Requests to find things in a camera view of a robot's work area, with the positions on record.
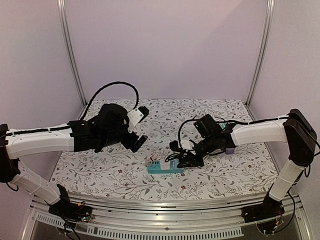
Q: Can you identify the light blue charger plug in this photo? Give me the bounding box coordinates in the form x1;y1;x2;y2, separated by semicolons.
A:
170;161;179;170

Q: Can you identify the purple power strip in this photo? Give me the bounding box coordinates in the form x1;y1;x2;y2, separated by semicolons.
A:
224;147;236;155

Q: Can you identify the beige short cable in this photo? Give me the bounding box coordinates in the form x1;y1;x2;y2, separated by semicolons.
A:
142;153;163;166

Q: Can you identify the white charger plug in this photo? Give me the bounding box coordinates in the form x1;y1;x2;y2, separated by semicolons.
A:
160;162;171;171

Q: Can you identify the teal blue power strip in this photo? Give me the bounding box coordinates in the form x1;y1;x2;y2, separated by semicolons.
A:
146;160;185;174

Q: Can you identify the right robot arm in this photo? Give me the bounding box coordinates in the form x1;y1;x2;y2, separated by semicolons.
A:
177;109;320;218

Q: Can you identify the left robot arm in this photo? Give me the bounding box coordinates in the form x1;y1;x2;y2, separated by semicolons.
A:
0;103;149;217

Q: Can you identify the white power strip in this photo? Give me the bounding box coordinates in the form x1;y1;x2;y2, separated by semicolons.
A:
123;99;131;105

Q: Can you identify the floral table cloth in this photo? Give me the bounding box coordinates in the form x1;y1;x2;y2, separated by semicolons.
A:
50;99;278;201

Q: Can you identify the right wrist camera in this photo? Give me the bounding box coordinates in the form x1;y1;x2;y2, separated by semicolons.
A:
169;140;195;153

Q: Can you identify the white coiled power cord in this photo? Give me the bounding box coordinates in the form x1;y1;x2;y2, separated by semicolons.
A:
191;112;221;123

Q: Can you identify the aluminium front rail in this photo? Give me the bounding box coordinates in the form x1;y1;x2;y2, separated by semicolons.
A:
20;193;313;240

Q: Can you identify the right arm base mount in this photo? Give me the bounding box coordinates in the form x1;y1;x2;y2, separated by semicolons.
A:
241;196;285;223

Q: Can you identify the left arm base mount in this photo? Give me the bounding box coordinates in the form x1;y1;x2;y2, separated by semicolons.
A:
48;184;93;222

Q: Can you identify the left aluminium frame post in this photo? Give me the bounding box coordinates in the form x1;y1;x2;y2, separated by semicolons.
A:
56;0;87;107

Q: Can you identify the aluminium frame post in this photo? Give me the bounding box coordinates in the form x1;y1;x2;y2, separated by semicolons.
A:
56;0;87;107
245;0;275;108

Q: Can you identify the right aluminium frame post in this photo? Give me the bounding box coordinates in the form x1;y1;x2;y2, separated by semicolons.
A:
245;0;275;108

